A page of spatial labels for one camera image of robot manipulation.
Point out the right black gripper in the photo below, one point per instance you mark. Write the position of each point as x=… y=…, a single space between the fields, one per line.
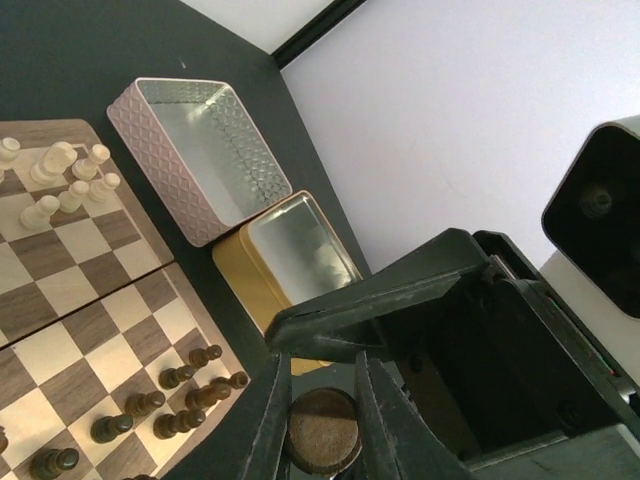
x=500 y=367

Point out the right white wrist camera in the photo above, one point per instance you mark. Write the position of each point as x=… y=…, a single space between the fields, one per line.
x=593 y=216

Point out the right black frame post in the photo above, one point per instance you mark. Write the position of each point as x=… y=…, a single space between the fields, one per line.
x=314 y=30

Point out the row of white chess pieces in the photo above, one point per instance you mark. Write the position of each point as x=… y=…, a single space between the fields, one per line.
x=79 y=177

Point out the pink rimmed metal tin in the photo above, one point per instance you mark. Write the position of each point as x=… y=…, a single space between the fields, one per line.
x=201 y=151

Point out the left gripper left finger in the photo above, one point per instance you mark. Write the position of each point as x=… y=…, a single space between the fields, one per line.
x=269 y=397

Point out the pile of dark chess pieces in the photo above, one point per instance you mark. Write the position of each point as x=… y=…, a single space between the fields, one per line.
x=140 y=410

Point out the wooden chess board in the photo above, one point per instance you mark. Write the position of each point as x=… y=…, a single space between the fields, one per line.
x=93 y=309

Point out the dark wooden bishop piece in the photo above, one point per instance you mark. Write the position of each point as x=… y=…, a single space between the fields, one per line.
x=323 y=437

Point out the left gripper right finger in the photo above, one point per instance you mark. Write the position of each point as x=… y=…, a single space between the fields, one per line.
x=396 y=442

